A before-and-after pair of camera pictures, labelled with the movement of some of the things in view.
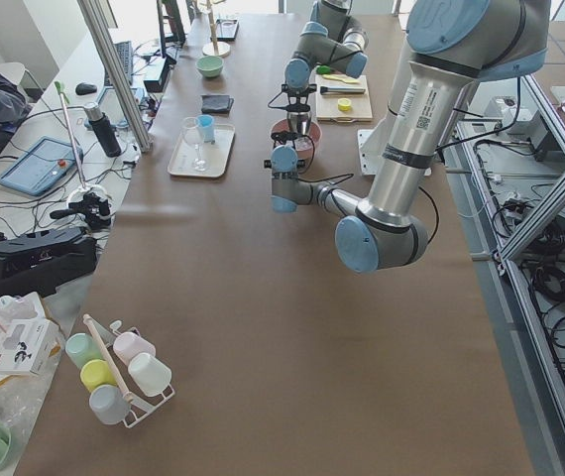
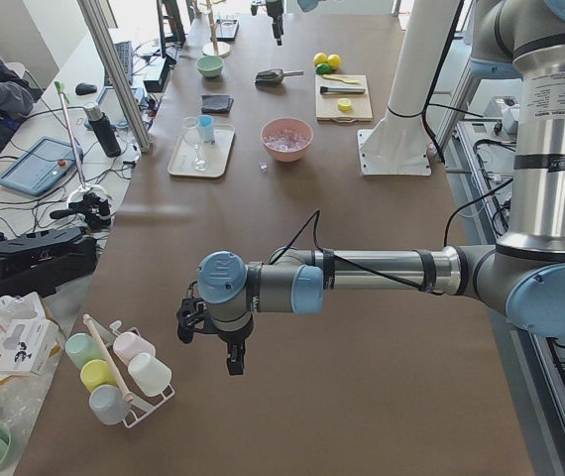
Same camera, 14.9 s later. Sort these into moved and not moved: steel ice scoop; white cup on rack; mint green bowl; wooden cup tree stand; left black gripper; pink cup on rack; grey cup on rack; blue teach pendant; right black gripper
Moved: left black gripper; right black gripper; steel ice scoop
Not moved: wooden cup tree stand; grey cup on rack; mint green bowl; white cup on rack; blue teach pendant; pink cup on rack
